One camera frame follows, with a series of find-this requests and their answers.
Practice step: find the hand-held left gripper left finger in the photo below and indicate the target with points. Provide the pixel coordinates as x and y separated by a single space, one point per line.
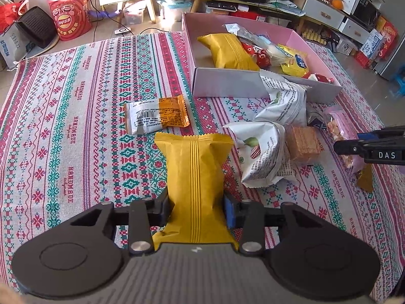
161 210

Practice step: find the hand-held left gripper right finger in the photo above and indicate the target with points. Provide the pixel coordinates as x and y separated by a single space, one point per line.
229 212

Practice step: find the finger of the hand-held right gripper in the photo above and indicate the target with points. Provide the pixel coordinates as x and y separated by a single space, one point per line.
368 135
348 147

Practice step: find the clear bag of biscuits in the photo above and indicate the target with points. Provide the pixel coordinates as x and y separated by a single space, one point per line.
335 126

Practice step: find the brown gold snack packet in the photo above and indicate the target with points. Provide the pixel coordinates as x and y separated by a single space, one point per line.
365 179

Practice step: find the clear wafer biscuit packet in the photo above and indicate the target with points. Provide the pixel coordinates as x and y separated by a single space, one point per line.
303 144

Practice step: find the white grey-print snack packet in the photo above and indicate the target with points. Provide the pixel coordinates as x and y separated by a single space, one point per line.
262 161
284 101

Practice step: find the orange white snack packet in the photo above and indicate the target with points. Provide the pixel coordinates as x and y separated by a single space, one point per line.
145 117

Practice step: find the yellow blue snack packet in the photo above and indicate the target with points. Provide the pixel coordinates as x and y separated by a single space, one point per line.
294 63

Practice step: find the white blue bread packet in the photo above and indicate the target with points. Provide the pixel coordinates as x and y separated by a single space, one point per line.
275 52

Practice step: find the pink cardboard box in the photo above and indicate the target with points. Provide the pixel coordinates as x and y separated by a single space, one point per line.
218 84

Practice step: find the white blue-print snack packet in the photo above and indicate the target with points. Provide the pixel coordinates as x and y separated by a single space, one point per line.
237 31

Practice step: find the blue plastic stool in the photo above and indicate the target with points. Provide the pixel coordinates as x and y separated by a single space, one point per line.
398 84

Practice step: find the small red carton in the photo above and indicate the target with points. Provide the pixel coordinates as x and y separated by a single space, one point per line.
363 59

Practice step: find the grey refrigerator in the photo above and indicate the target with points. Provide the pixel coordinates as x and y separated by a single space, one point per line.
395 63

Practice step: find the blue white carton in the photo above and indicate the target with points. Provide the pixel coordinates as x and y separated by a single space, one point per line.
371 42

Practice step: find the small white carton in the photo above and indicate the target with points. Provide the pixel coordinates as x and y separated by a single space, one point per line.
343 46

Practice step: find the red yellow carton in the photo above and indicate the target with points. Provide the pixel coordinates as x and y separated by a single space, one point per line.
387 34

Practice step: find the small white stand drawer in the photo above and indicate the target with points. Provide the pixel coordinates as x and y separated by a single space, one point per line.
354 30

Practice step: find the yellow egg tray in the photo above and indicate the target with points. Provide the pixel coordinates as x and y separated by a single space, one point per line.
314 36

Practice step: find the white black microwave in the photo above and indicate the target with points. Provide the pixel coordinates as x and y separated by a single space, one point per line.
367 14

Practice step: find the patterned woven mat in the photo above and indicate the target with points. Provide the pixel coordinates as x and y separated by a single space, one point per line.
79 117

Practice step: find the low wooden stand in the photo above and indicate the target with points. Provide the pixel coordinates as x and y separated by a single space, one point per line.
300 25

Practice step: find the orange fruit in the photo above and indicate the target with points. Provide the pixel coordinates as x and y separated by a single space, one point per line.
338 4

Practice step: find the wide white stand drawer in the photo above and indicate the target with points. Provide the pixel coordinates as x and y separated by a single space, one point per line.
316 11

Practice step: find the pile of papers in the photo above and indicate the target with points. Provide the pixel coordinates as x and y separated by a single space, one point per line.
286 4

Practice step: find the red flat box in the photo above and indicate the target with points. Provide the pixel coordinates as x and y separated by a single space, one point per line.
250 15

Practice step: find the white floor charger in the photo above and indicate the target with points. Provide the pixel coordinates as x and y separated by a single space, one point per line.
123 31

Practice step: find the clear storage box black lid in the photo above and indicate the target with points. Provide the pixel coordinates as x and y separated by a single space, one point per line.
221 6

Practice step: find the small clear storage box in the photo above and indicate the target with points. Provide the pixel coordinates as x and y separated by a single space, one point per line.
134 15

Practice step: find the clear storage box blue lid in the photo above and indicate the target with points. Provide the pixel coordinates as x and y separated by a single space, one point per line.
175 11

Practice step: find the red printed bag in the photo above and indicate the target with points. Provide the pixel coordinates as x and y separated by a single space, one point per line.
69 19

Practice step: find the white blue paper bag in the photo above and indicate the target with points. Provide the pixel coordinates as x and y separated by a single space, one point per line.
12 46

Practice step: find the dark woven basket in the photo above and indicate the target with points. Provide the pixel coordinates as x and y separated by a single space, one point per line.
36 25

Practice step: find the red plastic bag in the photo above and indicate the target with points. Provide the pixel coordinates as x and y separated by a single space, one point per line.
11 15

